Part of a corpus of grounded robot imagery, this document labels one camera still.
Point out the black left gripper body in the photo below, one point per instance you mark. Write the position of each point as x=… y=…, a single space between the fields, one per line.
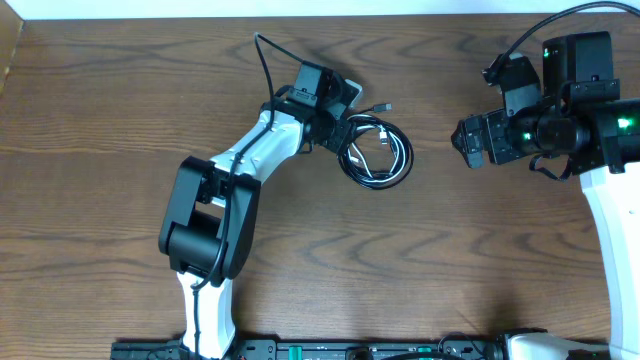
x=328 y=133

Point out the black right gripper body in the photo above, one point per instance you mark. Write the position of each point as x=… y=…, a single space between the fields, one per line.
x=503 y=136

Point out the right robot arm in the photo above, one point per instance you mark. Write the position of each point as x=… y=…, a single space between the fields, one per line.
x=572 y=109

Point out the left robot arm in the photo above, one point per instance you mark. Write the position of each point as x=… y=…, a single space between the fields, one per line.
x=209 y=224

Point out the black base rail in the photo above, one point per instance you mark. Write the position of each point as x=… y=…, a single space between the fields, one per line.
x=350 y=350

